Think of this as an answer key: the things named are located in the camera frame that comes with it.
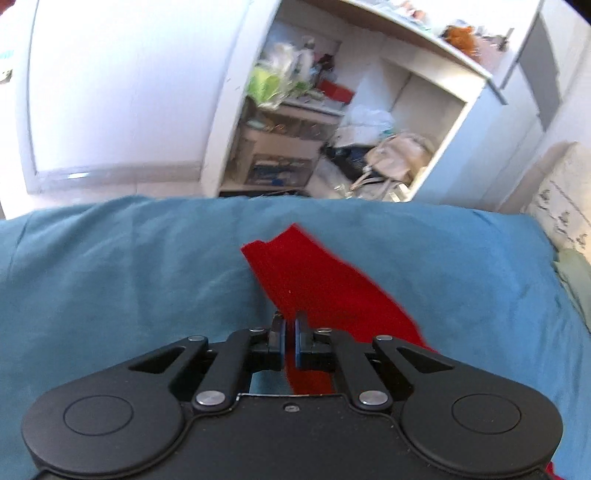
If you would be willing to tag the white door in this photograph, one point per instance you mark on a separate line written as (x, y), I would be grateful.
(124, 87)

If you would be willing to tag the clear plastic drawer unit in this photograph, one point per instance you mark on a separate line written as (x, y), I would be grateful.
(277, 152)

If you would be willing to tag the blue blanket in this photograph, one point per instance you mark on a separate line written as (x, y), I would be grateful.
(138, 286)

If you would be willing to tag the red cloth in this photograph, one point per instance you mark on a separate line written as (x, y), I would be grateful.
(323, 295)

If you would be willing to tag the beige handbag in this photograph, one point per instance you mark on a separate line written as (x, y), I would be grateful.
(392, 161)

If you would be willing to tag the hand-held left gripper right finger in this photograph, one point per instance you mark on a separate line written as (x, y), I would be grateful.
(298, 340)

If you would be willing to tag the white plastic bag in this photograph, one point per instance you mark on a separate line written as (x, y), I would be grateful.
(369, 123)

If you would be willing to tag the white shelf unit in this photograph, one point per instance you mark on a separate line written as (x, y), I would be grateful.
(369, 92)

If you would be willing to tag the patterned white pillow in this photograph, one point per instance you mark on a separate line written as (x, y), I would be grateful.
(563, 203)

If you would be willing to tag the green plastic bag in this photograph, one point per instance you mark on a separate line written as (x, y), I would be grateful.
(267, 85)

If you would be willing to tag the orange plush toy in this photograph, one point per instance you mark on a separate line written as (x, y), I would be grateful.
(459, 36)

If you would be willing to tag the red box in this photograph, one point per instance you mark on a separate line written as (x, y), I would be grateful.
(336, 90)

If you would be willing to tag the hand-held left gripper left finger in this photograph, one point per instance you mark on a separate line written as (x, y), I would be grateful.
(279, 340)

